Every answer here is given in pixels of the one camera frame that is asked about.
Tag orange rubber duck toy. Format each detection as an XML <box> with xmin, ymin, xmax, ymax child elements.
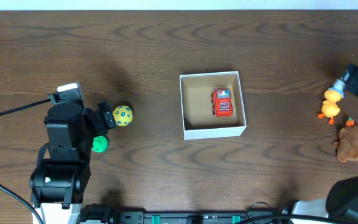
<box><xmin>318</xmin><ymin>78</ymin><xmax>345</xmax><ymax>124</ymax></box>

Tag black rail bottom edge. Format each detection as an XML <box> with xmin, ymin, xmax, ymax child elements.
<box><xmin>76</xmin><ymin>202</ymin><xmax>293</xmax><ymax>224</ymax></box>

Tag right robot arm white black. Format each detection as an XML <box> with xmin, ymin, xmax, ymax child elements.
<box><xmin>283</xmin><ymin>64</ymin><xmax>358</xmax><ymax>223</ymax></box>

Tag white cardboard box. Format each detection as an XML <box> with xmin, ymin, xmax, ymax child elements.
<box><xmin>180</xmin><ymin>71</ymin><xmax>247</xmax><ymax>140</ymax></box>

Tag red toy fire truck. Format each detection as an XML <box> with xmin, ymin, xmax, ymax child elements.
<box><xmin>211</xmin><ymin>89</ymin><xmax>232</xmax><ymax>117</ymax></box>

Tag black cable left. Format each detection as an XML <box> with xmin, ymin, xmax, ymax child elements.
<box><xmin>0</xmin><ymin>98</ymin><xmax>52</xmax><ymax>125</ymax></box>

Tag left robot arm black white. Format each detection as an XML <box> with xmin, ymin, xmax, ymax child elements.
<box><xmin>29</xmin><ymin>101</ymin><xmax>116</xmax><ymax>223</ymax></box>

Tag yellow ball blue letters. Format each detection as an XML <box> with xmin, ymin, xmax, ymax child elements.
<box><xmin>112</xmin><ymin>105</ymin><xmax>134</xmax><ymax>126</ymax></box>

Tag brown plush capybara toy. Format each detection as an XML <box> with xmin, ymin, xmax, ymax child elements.
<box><xmin>333</xmin><ymin>118</ymin><xmax>358</xmax><ymax>163</ymax></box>

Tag green round toy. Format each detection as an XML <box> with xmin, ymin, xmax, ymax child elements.
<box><xmin>92</xmin><ymin>136</ymin><xmax>109</xmax><ymax>153</ymax></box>

